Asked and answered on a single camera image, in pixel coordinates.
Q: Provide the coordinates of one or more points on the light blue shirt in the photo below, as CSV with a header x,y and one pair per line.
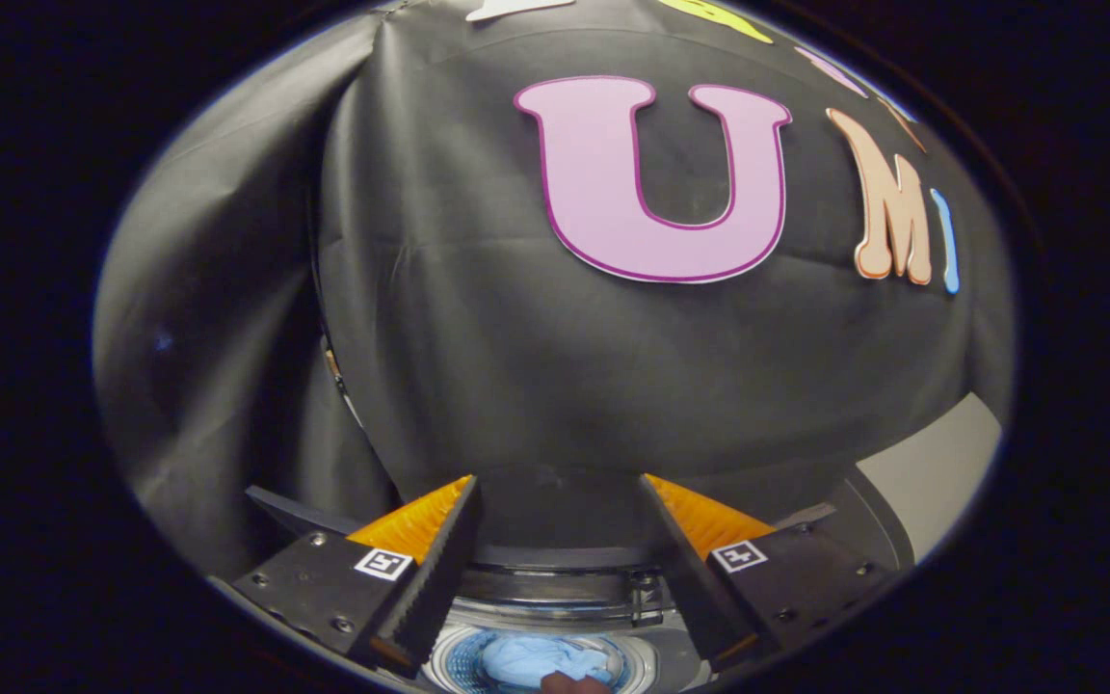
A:
x,y
526,660

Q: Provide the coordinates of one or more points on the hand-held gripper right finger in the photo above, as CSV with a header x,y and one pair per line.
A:
x,y
682,564

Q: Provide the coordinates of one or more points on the beige cabinet with dark frame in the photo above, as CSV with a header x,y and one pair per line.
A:
x,y
931,472

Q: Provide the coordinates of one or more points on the black backdrop cloth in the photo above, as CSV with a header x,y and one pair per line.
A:
x,y
516,366

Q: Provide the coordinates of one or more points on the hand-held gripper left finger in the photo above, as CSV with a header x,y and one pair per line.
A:
x,y
441,564

